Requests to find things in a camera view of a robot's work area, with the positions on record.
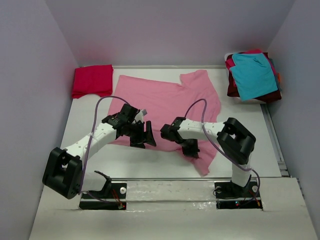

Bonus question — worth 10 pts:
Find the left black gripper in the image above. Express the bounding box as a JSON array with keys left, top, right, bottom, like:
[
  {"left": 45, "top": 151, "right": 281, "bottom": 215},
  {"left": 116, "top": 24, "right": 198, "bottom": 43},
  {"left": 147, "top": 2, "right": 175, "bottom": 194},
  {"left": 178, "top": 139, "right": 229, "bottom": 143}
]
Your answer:
[{"left": 125, "top": 121, "right": 156, "bottom": 149}]

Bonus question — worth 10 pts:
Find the pink t shirt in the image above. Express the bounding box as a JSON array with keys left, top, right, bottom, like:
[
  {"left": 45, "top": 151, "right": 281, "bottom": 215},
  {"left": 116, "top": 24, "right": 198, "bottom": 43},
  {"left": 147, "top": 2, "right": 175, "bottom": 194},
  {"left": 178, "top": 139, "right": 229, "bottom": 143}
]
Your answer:
[{"left": 106, "top": 69, "right": 222, "bottom": 177}]

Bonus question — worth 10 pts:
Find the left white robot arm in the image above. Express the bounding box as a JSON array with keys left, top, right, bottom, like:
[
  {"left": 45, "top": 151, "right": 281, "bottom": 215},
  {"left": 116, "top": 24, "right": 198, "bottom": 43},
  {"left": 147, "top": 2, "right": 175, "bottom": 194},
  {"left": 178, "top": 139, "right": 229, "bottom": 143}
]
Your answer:
[{"left": 42, "top": 103, "right": 157, "bottom": 200}]

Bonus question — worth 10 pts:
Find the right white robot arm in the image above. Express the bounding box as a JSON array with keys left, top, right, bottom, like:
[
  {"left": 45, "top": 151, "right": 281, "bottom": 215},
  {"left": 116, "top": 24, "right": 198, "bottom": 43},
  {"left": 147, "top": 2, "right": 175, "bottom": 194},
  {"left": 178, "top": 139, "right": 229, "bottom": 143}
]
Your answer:
[{"left": 160, "top": 117, "right": 256, "bottom": 196}]

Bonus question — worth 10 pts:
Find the dark maroon t shirt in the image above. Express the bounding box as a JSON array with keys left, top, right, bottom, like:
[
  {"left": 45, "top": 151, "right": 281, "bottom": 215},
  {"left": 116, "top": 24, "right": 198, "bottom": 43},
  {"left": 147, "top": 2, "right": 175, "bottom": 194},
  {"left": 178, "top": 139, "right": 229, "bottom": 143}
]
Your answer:
[{"left": 226, "top": 52, "right": 282, "bottom": 104}]

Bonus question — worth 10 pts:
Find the folded red t shirt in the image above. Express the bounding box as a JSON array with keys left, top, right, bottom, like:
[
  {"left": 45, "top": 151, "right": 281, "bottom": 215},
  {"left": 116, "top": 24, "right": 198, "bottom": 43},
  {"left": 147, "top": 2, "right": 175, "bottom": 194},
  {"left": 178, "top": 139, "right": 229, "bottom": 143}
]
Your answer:
[{"left": 71, "top": 64, "right": 114, "bottom": 99}]

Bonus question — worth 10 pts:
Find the magenta t shirt in pile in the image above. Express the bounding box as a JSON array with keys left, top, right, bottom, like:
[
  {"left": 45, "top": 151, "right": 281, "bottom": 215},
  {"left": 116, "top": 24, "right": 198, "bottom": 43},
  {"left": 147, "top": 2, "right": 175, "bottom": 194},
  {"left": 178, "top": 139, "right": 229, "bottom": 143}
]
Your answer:
[{"left": 224, "top": 49, "right": 262, "bottom": 72}]

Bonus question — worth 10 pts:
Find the teal t shirt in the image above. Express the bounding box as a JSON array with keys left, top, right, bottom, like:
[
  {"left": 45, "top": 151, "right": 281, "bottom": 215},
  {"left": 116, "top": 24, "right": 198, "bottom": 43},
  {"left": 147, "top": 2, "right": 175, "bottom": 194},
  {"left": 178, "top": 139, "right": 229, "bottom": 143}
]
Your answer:
[{"left": 230, "top": 53, "right": 278, "bottom": 101}]

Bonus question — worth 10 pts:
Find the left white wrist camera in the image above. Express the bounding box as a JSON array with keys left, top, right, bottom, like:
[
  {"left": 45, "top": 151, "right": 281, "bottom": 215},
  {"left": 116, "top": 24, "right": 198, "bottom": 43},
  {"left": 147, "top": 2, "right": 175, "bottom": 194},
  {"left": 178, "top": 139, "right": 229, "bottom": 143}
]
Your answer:
[{"left": 135, "top": 109, "right": 148, "bottom": 123}]

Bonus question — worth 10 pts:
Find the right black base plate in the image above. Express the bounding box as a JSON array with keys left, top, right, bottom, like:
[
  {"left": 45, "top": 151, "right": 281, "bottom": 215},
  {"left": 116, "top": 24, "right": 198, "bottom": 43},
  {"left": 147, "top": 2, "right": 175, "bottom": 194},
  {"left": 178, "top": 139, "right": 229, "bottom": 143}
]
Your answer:
[{"left": 212, "top": 181, "right": 263, "bottom": 210}]

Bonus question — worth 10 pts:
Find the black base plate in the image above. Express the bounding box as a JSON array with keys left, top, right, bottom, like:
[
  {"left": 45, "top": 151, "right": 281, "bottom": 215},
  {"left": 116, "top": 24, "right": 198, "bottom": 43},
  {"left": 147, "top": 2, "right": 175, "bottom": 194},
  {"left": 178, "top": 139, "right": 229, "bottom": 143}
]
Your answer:
[
  {"left": 212, "top": 181, "right": 263, "bottom": 210},
  {"left": 78, "top": 181, "right": 127, "bottom": 211}
]

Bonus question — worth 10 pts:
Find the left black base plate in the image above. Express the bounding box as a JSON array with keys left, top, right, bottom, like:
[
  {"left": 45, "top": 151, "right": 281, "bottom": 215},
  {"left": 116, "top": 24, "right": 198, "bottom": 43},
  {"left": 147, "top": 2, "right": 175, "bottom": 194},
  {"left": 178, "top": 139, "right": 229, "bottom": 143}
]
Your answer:
[{"left": 78, "top": 181, "right": 127, "bottom": 211}]

